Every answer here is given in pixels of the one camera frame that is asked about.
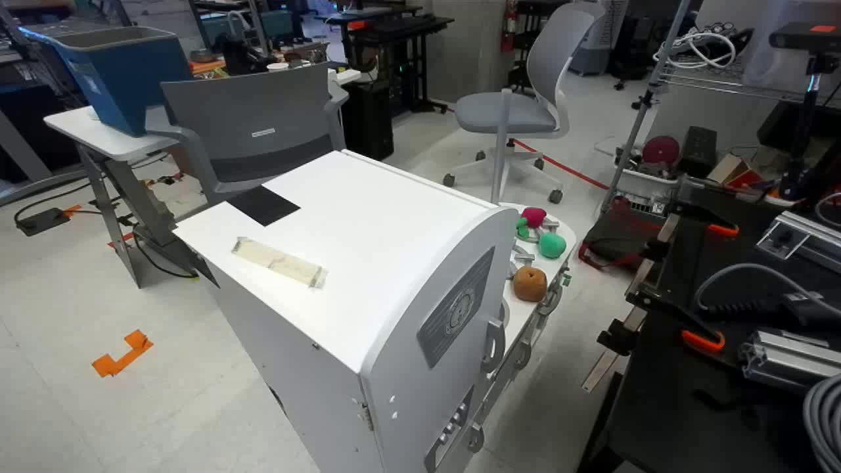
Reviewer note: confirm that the brown toy fruit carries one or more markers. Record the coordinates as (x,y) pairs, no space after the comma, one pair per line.
(529,285)

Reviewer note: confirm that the pink toy radish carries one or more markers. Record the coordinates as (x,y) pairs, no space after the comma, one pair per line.
(533,216)

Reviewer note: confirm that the green toy ball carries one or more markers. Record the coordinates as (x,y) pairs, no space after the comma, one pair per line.
(553,244)

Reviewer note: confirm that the grey mesh office chair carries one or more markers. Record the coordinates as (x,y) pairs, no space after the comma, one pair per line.
(539,110)

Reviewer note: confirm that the grey plastic chair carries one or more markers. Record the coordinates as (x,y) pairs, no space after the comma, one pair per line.
(251,127)

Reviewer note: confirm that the orange floor marker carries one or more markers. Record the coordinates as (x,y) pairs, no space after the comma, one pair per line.
(136,343)

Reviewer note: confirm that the black perforated workbench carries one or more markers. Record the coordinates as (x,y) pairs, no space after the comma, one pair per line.
(683,403)

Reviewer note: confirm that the blue storage bin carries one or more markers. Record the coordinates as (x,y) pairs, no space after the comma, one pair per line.
(119,68)

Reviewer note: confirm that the black clamp orange handle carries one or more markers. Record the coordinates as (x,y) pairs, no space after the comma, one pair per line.
(694,332)

